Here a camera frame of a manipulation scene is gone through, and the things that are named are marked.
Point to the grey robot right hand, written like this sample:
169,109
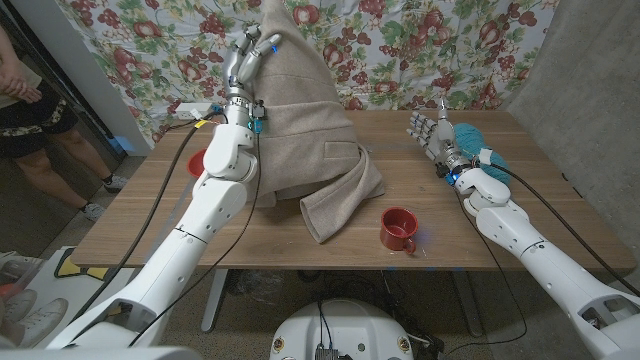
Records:
442,142

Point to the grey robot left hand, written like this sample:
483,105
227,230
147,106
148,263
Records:
240,70

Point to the beige wool coat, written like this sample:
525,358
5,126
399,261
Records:
305,130

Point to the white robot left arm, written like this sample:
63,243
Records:
200,225

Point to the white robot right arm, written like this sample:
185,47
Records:
550,270

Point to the teal yarn skein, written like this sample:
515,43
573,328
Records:
475,140

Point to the red enamel cup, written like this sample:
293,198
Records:
397,230

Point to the red bowl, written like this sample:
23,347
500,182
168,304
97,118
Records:
196,164

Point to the white power strip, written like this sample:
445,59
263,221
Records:
187,110

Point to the floral fruit print backdrop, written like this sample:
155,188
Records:
400,55

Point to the white table leg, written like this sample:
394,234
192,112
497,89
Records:
467,302
214,300

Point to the person in black shorts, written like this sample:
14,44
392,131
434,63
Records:
35,125

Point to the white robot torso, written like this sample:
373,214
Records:
340,330

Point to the clear plastic bag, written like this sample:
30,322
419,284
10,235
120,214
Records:
260,285

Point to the yellow black floor object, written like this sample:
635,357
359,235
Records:
75,270

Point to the white sneaker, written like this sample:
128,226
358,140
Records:
40,317

